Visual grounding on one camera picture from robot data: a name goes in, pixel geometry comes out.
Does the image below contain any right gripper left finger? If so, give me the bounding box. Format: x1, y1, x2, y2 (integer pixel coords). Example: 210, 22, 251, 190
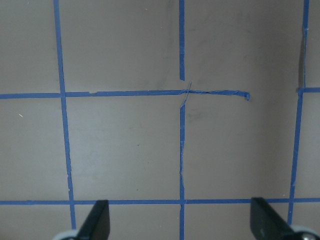
76, 200, 111, 240

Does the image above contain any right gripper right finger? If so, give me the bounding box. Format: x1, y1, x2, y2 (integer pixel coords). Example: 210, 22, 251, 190
250, 197, 300, 240

